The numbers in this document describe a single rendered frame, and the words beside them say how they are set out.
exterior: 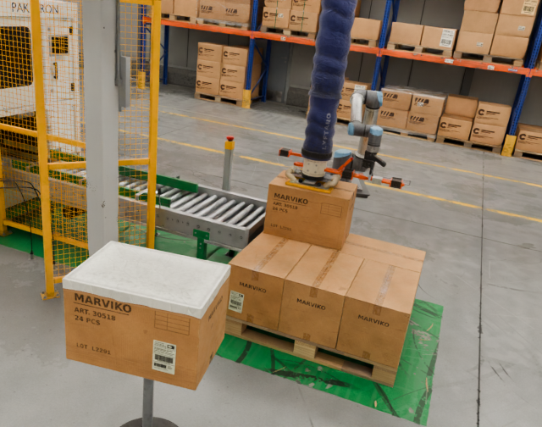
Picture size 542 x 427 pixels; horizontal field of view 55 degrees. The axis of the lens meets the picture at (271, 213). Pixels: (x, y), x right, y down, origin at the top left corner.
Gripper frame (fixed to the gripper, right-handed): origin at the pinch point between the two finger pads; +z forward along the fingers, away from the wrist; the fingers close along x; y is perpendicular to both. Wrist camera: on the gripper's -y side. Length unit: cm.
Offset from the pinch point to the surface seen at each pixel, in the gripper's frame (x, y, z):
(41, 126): 98, 201, -20
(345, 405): 112, -22, 106
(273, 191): 20, 66, 18
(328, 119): 10, 35, -39
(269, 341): 77, 39, 104
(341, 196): 14.1, 16.3, 12.5
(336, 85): 9, 33, -62
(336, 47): 11, 36, -86
